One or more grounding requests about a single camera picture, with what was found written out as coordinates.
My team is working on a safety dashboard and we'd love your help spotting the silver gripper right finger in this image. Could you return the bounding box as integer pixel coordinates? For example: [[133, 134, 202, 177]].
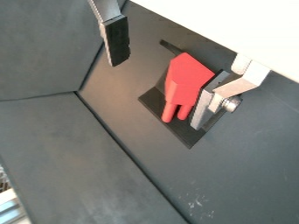
[[191, 54, 270, 130]]

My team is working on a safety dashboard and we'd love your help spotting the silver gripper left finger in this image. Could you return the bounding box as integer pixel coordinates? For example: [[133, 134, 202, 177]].
[[89, 0, 131, 67]]

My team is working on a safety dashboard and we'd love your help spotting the red three prong object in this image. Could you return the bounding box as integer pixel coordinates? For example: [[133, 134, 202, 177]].
[[162, 52, 215, 123]]

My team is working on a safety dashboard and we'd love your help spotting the black curved fixture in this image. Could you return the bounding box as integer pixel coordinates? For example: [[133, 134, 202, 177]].
[[139, 40, 230, 148]]

